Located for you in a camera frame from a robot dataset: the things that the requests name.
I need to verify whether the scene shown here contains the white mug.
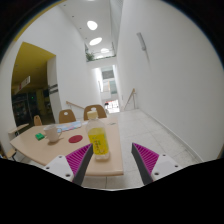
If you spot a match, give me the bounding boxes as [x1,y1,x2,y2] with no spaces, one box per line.
[43,124,63,144]

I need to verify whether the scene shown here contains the yellow drink bottle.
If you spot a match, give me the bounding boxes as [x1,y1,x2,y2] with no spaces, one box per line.
[85,109,111,162]

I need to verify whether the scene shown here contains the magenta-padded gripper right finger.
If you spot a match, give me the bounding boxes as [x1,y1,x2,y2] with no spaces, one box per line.
[131,142,184,186]

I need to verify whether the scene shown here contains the colourful printed paper sheet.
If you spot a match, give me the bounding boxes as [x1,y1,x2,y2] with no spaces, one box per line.
[56,120,83,134]

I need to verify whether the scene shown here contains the dark wall sign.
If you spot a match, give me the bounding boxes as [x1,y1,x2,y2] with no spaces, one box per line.
[48,83,59,94]

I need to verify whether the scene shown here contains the light wooden side table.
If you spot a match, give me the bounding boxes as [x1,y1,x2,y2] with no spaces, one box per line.
[8,123,30,136]

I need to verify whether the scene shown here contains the flat round red coaster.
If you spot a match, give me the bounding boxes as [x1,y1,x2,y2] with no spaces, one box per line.
[68,134,84,144]

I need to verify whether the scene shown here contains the green potted plant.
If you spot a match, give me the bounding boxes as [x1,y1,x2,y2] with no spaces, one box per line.
[84,49,96,63]

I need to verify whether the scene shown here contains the wooden chair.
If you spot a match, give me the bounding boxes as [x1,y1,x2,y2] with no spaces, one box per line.
[33,114,44,127]
[58,108,76,125]
[83,104,108,122]

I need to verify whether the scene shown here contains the round ceiling lights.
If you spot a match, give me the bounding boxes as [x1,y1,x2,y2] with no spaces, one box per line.
[85,19,111,54]

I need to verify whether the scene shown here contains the dark shelf unit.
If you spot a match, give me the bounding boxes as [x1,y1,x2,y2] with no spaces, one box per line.
[11,92,39,127]

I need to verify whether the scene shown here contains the wooden stair handrail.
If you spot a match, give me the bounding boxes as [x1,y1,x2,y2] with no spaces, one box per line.
[65,100,85,111]
[123,87,138,111]

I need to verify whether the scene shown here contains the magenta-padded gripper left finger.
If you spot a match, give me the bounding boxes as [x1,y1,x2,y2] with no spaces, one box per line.
[43,143,94,186]

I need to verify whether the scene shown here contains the hanging white sign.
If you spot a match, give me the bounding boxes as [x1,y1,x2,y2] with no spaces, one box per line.
[13,75,32,95]

